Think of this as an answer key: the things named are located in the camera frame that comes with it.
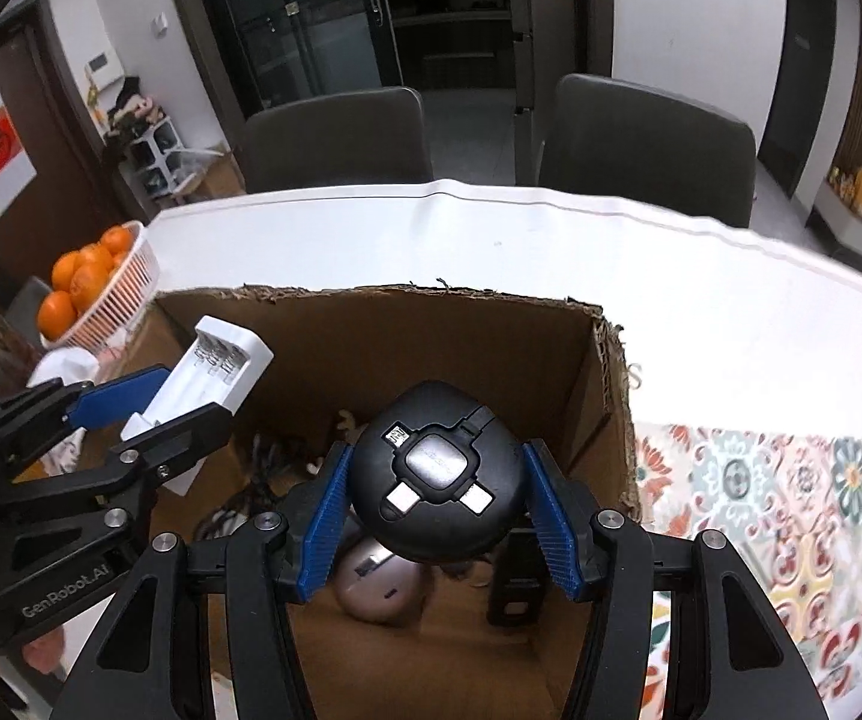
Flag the brown cardboard box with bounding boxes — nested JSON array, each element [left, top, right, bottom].
[[147, 281, 642, 720]]

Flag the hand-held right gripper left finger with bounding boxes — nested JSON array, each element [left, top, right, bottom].
[[48, 441, 353, 720]]

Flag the silver computer mouse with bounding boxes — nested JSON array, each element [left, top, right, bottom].
[[333, 536, 428, 627]]

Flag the dark wooden door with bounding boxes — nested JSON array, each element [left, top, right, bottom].
[[0, 0, 148, 301]]

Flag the black round cable hub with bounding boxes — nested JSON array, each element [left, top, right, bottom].
[[347, 380, 526, 563]]

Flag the white battery charger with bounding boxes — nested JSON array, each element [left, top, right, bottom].
[[122, 315, 276, 497]]

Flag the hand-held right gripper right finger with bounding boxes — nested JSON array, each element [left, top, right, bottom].
[[521, 441, 830, 720]]

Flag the white fruit basket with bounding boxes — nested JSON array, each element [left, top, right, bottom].
[[39, 220, 163, 351]]

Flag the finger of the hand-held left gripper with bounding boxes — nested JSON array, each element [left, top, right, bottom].
[[0, 365, 169, 481], [0, 403, 231, 511]]

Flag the thin black cable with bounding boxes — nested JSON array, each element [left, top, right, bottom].
[[198, 427, 327, 541]]

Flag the dark grey chair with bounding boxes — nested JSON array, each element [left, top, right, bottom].
[[241, 86, 434, 196], [536, 73, 759, 230]]

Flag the dark glass door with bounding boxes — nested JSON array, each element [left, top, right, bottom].
[[161, 0, 613, 190]]

